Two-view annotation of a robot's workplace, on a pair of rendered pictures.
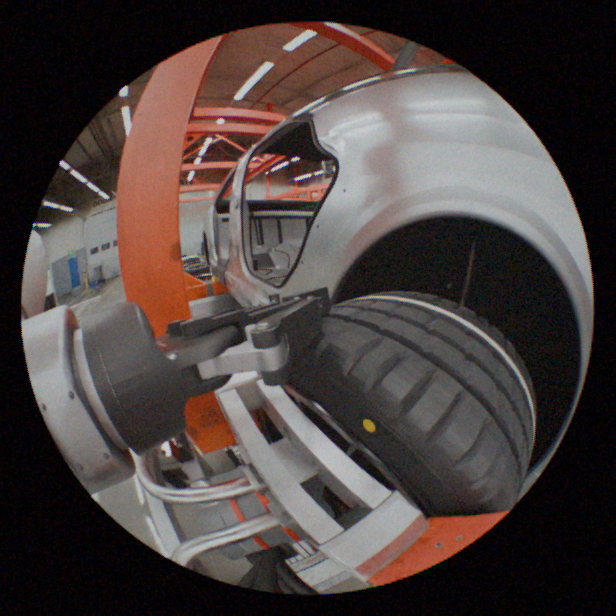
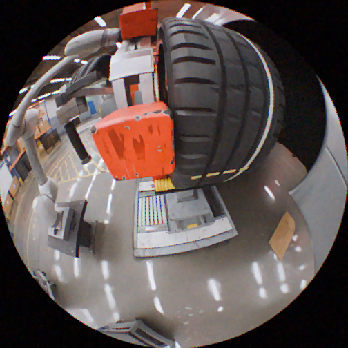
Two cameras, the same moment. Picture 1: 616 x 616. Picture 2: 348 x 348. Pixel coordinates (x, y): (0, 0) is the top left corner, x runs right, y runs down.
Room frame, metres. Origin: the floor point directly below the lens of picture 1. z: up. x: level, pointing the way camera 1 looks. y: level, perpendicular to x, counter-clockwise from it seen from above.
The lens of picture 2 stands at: (-0.26, -0.26, 0.90)
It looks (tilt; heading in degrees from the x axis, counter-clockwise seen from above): 45 degrees down; 28
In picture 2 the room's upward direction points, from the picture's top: 3 degrees counter-clockwise
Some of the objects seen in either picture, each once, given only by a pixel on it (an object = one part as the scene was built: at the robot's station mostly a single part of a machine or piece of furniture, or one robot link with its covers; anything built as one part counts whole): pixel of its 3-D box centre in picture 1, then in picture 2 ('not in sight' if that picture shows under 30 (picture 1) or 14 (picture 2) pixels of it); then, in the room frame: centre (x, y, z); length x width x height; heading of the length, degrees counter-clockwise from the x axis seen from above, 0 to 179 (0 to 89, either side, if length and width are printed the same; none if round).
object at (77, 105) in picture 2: not in sight; (71, 109); (-0.18, 0.09, 0.93); 0.09 x 0.05 x 0.05; 125
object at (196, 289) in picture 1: (205, 282); not in sight; (2.19, 1.22, 0.69); 0.52 x 0.17 x 0.35; 125
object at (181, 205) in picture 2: not in sight; (185, 185); (0.18, -0.12, 0.32); 0.40 x 0.30 x 0.28; 35
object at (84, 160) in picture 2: not in sight; (76, 141); (-0.19, 0.11, 0.83); 0.04 x 0.04 x 0.16
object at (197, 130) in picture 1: (279, 141); not in sight; (2.78, 0.38, 2.55); 2.58 x 0.12 x 0.40; 125
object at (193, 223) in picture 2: not in sight; (184, 200); (0.16, -0.14, 0.13); 0.50 x 0.36 x 0.10; 35
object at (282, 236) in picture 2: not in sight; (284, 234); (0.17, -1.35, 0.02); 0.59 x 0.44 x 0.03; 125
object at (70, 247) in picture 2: not in sight; (72, 230); (-0.68, 0.63, 0.15); 0.50 x 0.50 x 0.30; 38
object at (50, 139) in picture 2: not in sight; (50, 140); (-0.39, 8.75, 0.49); 1.27 x 0.88 x 0.97; 128
